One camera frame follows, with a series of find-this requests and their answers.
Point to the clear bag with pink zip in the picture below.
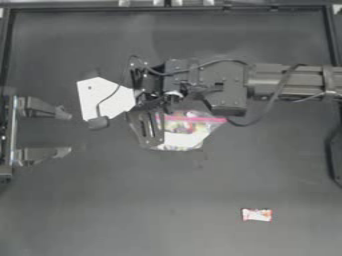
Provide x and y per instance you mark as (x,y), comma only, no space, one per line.
(187,136)

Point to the red white candy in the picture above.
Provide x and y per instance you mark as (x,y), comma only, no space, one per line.
(256,215)

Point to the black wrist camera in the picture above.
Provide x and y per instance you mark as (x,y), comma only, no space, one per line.
(97,123)

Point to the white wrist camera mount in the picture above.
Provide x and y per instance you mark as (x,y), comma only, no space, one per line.
(101,93)

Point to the black table frame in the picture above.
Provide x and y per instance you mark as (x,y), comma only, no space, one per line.
(66,7)

